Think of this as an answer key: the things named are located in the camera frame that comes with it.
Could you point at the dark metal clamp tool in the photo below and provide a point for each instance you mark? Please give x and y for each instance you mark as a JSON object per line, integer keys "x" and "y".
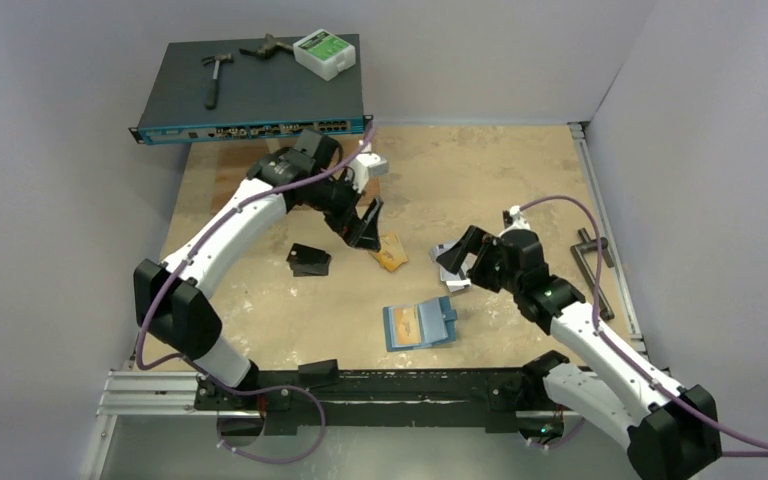
{"x": 268, "y": 48}

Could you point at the white green plastic box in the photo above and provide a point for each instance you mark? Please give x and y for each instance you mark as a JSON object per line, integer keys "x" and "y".
{"x": 325, "y": 54}

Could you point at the black handled hammer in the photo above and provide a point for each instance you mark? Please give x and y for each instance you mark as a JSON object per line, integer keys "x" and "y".
{"x": 212, "y": 95}

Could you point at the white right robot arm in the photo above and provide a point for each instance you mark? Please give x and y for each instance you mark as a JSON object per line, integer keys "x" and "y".
{"x": 657, "y": 421}

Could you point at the blue leather card holder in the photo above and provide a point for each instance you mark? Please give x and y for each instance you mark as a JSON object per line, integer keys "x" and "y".
{"x": 438, "y": 322}

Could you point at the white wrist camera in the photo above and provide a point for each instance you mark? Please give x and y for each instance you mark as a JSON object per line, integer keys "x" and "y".
{"x": 514, "y": 219}
{"x": 365, "y": 167}

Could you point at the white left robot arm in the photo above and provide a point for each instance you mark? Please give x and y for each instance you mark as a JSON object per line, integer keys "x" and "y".
{"x": 172, "y": 297}

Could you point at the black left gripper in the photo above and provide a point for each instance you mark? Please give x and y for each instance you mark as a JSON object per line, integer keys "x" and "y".
{"x": 356, "y": 231}

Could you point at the blue network switch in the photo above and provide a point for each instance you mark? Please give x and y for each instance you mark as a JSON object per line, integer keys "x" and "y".
{"x": 258, "y": 99}

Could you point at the brown wooden board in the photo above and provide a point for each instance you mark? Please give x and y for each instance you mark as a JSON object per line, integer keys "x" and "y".
{"x": 237, "y": 157}

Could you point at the grey metal pipe handle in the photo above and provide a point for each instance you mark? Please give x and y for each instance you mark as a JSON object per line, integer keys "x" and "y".
{"x": 579, "y": 251}

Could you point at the black block on base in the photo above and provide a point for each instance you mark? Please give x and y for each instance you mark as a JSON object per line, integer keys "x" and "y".
{"x": 318, "y": 374}

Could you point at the black credit card stack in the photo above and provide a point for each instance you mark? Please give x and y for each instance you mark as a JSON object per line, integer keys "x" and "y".
{"x": 306, "y": 261}

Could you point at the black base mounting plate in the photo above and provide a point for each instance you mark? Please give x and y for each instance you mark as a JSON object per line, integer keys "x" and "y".
{"x": 496, "y": 400}

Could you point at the single orange credit card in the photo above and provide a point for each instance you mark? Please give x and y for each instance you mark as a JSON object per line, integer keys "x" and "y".
{"x": 407, "y": 326}

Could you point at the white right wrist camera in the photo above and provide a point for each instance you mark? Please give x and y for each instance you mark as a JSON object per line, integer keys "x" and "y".
{"x": 514, "y": 219}

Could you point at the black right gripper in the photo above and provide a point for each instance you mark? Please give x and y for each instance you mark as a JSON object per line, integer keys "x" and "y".
{"x": 479, "y": 253}

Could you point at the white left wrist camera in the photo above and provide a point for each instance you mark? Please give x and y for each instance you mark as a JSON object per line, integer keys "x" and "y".
{"x": 365, "y": 167}

